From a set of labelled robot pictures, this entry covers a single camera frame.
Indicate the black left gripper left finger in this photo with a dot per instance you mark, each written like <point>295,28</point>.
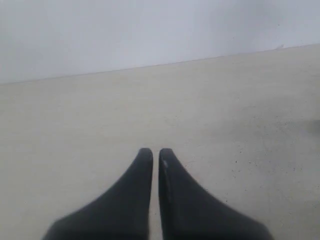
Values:
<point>121,213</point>

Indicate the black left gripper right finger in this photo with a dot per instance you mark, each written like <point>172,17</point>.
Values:
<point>189,212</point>

